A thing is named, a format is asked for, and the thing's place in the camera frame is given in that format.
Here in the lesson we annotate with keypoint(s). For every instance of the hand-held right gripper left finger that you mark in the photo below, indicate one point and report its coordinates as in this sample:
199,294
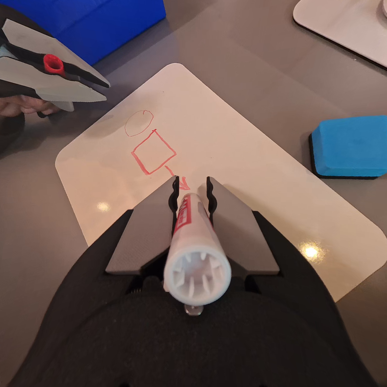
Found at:
142,242

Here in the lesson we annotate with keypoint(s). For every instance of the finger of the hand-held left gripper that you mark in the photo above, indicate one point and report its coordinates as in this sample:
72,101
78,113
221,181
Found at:
39,42
54,89

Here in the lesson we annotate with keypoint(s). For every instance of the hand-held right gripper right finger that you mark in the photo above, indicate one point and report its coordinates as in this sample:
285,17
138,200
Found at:
245,242

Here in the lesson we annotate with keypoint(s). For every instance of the red marker cap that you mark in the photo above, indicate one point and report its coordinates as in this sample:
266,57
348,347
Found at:
53,64

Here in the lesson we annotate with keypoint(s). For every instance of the red whiteboard marker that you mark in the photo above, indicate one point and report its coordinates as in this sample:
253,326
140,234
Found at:
196,257

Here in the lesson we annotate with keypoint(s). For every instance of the white whiteboard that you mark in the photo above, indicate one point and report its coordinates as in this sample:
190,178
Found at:
242,181

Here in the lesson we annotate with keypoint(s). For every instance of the blue whiteboard eraser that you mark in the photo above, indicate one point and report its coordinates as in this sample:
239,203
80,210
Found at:
350,145

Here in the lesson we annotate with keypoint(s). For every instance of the person's left forearm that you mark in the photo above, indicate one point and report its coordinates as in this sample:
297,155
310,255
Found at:
10,130

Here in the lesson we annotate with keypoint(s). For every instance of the person's left hand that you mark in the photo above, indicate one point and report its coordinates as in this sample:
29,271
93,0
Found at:
27,105

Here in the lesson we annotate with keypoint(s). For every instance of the blue plastic bin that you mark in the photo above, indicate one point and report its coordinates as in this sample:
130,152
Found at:
105,27

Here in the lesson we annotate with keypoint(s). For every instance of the white clipboard stand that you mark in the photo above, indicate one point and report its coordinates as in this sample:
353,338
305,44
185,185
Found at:
347,27

